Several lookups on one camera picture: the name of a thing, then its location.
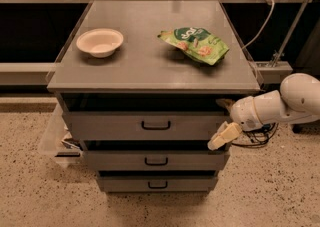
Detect black cable bundle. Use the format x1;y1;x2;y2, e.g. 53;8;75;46
231;122;279;149

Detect green snack bag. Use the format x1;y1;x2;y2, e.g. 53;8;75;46
158;27;229;66

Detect grey middle drawer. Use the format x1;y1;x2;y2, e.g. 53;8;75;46
84;151;230;171

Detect white bowl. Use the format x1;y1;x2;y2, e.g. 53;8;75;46
76;28;124;58

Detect grey top drawer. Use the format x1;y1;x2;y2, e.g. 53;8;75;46
63;112;230;141

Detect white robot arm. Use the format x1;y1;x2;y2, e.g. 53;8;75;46
207;73;320;150

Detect grey drawer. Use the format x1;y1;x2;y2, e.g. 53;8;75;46
97;176;218;193
63;112;230;141
84;151;230;171

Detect metal diagonal rod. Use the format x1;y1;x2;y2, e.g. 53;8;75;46
268;0;320;68

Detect white power cable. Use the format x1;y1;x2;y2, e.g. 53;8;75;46
241;0;276;51

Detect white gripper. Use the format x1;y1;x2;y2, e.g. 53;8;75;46
207;96;259;150

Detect grey bottom drawer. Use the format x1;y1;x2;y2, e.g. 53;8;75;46
97;176;218;193

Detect grey drawer cabinet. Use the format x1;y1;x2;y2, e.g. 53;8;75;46
48;1;260;179

